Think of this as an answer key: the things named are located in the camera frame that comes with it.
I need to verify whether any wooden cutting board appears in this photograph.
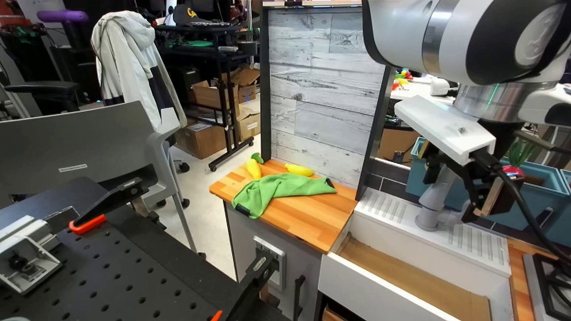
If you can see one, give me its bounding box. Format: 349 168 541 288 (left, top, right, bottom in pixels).
209 160 359 256

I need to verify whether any grey toy stove top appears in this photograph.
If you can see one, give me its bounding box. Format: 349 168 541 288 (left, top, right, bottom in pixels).
523 252 571 321

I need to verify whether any green microfibre towel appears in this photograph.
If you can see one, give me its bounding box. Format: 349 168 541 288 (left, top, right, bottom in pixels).
231 174 340 222

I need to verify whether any black clamp with orange handle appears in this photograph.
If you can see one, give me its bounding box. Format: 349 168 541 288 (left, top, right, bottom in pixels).
67 176 152 238
208 252 283 321

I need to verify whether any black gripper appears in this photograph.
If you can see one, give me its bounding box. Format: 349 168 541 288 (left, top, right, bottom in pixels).
425 143 507 220

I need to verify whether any brown cardboard carton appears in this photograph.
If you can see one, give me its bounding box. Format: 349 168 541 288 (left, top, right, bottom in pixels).
176 122 229 161
190 65 263 113

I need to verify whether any black backsplash frame post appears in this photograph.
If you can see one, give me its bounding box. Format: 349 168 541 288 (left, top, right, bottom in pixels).
259 6 275 163
356 65 399 202

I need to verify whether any teal storage bin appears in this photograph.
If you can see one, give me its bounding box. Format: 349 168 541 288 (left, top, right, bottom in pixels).
407 140 445 202
498 160 571 249

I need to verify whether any light grey hoodie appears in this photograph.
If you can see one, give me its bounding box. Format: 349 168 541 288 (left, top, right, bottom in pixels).
90 10 183 136

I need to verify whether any white toy sink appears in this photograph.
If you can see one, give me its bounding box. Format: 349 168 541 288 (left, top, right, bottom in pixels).
318 186 516 321

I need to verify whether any grey wood backsplash panel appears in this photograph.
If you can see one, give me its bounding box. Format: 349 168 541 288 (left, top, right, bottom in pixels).
265 6 390 190

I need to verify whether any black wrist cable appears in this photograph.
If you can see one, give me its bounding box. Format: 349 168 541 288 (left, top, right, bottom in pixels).
472 149 571 279

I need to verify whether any wooden stove surround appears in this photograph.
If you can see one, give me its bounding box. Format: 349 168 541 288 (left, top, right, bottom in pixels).
506 238 571 321

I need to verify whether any purple foam roller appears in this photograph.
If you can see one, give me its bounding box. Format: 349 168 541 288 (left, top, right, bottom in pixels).
36 8 92 26

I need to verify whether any grey metal box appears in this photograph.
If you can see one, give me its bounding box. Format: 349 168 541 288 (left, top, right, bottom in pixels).
0 238 65 297

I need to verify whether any plain yellow toy vegetable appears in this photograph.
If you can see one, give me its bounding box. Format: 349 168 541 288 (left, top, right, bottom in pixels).
284 163 316 179

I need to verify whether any grey toy kitchen cabinet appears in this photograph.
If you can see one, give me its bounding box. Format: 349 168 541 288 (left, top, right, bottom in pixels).
224 202 336 321

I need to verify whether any black metal shelf rack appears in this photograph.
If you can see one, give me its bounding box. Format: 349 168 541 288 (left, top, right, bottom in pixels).
154 17 265 176

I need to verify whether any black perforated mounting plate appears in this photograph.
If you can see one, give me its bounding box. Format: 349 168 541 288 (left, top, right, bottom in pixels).
0 222 240 321

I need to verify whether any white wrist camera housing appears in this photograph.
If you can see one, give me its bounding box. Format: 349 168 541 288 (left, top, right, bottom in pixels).
393 95 498 168

